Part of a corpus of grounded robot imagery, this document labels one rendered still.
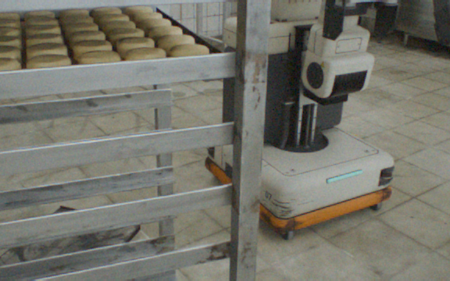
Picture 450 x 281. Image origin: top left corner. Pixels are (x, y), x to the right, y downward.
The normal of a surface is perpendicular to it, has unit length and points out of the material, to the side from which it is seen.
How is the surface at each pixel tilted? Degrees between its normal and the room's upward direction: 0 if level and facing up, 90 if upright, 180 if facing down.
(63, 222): 90
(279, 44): 90
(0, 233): 90
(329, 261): 0
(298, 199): 90
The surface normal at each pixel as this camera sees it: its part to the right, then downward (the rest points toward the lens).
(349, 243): 0.02, -0.91
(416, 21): -0.81, 0.22
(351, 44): 0.47, 0.50
